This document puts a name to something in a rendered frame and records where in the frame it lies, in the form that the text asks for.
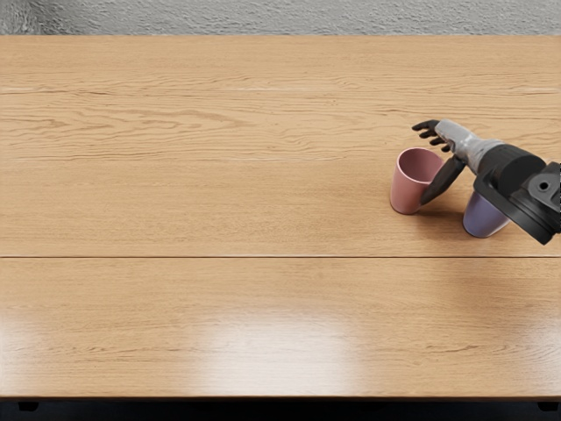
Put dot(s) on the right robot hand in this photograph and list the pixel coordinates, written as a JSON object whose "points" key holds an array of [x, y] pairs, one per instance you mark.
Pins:
{"points": [[462, 142]]}

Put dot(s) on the pink cup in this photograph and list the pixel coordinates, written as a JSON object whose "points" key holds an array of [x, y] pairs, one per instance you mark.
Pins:
{"points": [[409, 186]]}

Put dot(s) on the lavender cup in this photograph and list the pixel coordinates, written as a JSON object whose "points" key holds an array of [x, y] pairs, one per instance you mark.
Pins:
{"points": [[482, 217]]}

